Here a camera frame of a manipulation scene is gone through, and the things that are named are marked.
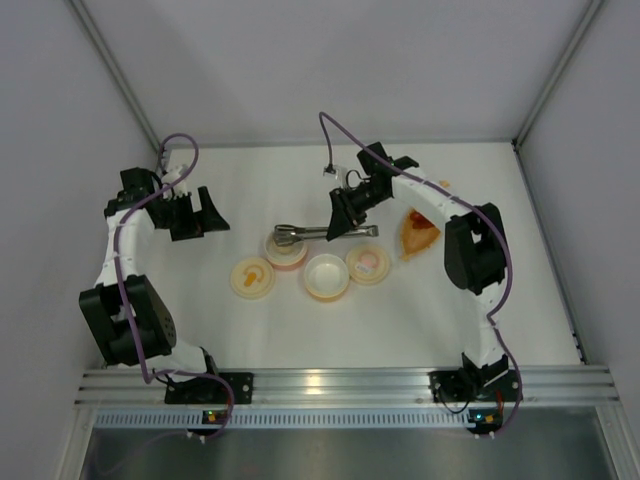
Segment long red sausage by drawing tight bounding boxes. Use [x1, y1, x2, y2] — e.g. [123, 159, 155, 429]
[409, 211, 433, 229]

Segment stainless steel tongs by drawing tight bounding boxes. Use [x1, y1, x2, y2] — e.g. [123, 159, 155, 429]
[272, 224, 379, 247]

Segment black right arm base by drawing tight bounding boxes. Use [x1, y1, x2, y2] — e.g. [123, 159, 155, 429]
[428, 369, 520, 405]

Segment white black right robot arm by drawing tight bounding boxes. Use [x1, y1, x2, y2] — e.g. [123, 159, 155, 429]
[326, 143, 516, 396]

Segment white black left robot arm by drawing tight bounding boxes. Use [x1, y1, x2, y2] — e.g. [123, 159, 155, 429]
[79, 167, 230, 376]

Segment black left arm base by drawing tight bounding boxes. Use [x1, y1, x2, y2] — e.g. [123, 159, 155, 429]
[164, 371, 254, 405]

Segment orange-based bowl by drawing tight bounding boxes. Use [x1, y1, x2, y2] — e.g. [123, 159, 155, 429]
[303, 253, 350, 302]

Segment fish-shaped woven bamboo tray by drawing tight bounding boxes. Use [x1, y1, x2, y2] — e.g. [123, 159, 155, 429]
[393, 179, 449, 261]

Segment pink-based bowl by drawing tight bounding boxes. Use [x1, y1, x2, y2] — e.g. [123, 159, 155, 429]
[264, 233, 308, 271]

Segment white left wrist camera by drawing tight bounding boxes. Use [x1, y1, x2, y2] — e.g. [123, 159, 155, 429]
[161, 164, 190, 200]

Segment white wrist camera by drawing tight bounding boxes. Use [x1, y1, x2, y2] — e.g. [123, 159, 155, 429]
[161, 164, 190, 200]
[323, 164, 349, 188]

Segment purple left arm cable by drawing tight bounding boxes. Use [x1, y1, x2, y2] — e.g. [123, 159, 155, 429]
[112, 132, 236, 441]

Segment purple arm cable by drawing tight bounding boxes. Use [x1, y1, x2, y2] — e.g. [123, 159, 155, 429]
[318, 111, 525, 441]
[112, 132, 236, 441]

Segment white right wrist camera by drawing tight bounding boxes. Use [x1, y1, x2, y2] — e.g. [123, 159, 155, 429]
[323, 164, 349, 188]

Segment cream lid with pink handle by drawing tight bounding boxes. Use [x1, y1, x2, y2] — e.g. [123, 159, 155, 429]
[345, 243, 391, 286]

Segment cream lid with orange handle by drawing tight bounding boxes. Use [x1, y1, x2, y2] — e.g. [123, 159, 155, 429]
[229, 257, 276, 300]

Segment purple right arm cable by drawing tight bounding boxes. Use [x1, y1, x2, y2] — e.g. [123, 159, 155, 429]
[318, 111, 525, 441]

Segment left aluminium frame post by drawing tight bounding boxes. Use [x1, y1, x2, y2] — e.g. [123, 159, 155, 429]
[64, 0, 161, 153]

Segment aluminium frame post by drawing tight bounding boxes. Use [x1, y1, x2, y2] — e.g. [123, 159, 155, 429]
[64, 0, 161, 153]
[511, 0, 608, 152]

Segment slotted grey cable duct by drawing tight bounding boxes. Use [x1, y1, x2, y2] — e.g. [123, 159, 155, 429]
[92, 408, 601, 430]

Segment right aluminium frame post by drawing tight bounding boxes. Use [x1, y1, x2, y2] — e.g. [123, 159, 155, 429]
[511, 0, 608, 152]

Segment aluminium mounting rail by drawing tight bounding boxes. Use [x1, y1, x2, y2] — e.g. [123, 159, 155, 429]
[74, 365, 619, 409]

